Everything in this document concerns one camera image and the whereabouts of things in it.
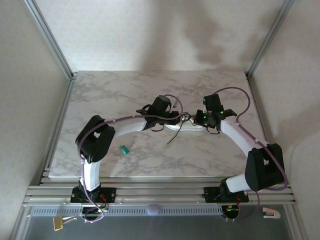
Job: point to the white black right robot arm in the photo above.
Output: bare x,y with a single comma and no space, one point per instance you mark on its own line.
237,135

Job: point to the white sneaker with black laces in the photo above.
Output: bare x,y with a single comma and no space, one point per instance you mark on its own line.
175,136

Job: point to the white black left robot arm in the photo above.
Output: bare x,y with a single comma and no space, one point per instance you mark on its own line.
97,142

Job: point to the aluminium frame post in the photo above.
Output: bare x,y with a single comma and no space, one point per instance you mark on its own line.
50,37
270,37

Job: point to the aluminium side rail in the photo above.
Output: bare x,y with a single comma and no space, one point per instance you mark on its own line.
262,112
60,112

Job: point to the brass padlock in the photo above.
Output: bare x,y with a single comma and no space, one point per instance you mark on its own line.
58,223

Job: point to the aluminium front rail frame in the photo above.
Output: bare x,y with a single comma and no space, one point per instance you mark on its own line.
162,190

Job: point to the purple oval knob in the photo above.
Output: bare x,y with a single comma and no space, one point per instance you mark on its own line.
153,209

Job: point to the aluminium frame leg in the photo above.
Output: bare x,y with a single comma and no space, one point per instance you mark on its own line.
20,225
297,225

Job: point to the white pink stapler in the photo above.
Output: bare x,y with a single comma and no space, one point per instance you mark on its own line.
271,213

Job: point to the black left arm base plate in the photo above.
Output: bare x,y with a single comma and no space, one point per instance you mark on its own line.
110,195

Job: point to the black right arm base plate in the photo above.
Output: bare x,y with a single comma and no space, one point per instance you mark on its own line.
212,193

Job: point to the small green block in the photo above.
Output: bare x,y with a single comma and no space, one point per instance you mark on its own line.
124,150

